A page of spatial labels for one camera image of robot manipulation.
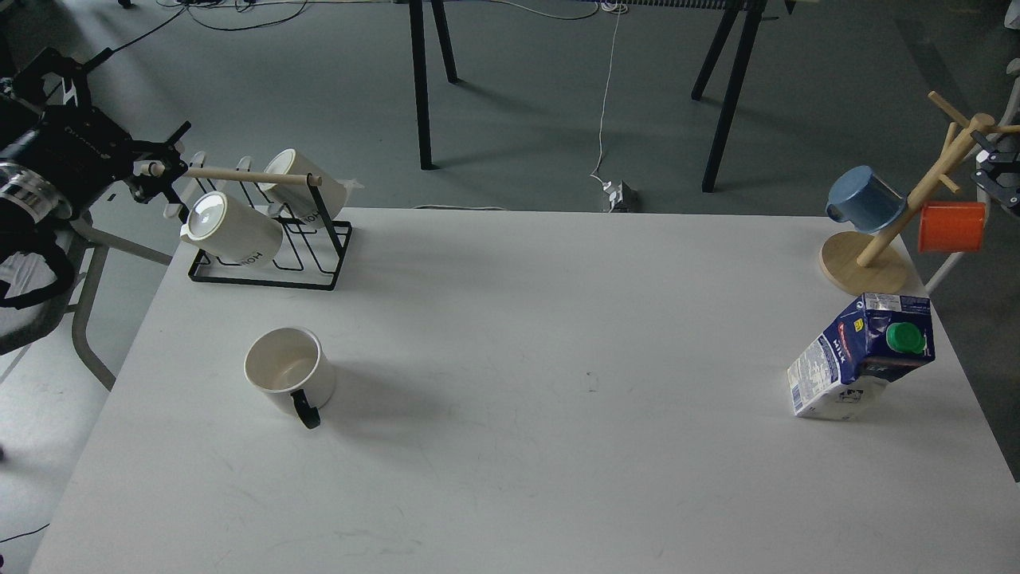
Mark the black table legs left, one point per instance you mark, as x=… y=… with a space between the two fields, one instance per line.
x=419 y=69

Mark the orange mug on tree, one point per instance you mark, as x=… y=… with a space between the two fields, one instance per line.
x=952 y=226

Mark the black table legs right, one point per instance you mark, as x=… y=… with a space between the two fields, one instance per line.
x=753 y=16

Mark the front white mug on rack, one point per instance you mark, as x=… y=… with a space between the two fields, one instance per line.
x=230 y=229

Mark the rear white mug on rack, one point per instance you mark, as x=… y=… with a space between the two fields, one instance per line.
x=296 y=198

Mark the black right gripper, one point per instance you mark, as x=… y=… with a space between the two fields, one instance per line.
x=997 y=173

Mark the blue mug on tree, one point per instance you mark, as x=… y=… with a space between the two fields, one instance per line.
x=867 y=201

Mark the white mug with black handle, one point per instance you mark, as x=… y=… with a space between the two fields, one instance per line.
x=291 y=369

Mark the grey power adapter on floor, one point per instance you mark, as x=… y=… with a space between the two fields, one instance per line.
x=620 y=197

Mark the white mug on rack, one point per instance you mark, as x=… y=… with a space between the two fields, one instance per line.
x=230 y=229
x=296 y=198

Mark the black table legs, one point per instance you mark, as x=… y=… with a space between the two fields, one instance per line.
x=753 y=16
x=419 y=69

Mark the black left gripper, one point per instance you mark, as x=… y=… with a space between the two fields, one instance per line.
x=76 y=135

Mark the grey chair left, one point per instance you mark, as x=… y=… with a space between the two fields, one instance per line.
x=86 y=248

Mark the blue white milk carton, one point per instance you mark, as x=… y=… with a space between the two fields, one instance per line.
x=874 y=341

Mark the black wire mug rack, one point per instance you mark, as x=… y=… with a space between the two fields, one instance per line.
x=308 y=259

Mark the wooden mug tree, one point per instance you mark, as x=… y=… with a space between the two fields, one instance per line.
x=858 y=262

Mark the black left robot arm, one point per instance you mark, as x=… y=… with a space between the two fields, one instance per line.
x=34 y=268

